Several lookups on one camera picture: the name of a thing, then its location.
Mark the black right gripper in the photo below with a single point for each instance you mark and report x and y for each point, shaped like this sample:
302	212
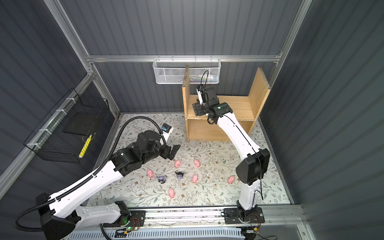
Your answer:
197	107

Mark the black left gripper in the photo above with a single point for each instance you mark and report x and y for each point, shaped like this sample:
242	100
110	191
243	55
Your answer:
166	154

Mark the purple black cat figurine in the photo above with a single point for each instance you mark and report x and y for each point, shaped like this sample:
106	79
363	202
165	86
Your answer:
162	179
179	175

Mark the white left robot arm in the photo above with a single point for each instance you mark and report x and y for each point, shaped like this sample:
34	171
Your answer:
67	213

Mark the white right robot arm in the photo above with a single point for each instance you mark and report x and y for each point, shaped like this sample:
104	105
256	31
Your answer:
254	160

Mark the pink pig toy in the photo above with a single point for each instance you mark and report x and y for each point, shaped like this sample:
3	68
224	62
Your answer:
177	164
171	193
197	163
150	173
231	180
195	178

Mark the items in mesh basket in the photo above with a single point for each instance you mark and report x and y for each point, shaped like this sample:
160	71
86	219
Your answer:
200	79

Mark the yellow marker pen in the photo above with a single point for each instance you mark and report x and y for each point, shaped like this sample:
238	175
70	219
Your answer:
85	146

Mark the white vented cover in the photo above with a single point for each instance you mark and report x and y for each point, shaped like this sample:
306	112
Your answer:
219	233

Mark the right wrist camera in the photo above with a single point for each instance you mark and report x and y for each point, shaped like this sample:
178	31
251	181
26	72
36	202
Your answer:
202	95

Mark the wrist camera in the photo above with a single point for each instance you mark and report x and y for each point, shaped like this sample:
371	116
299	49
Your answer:
202	95
167	131

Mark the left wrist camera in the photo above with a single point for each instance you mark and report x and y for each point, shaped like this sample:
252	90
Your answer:
167	131

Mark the black wire basket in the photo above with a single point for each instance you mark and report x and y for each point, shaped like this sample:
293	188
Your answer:
63	135

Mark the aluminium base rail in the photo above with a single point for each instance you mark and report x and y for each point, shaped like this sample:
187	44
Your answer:
220	216

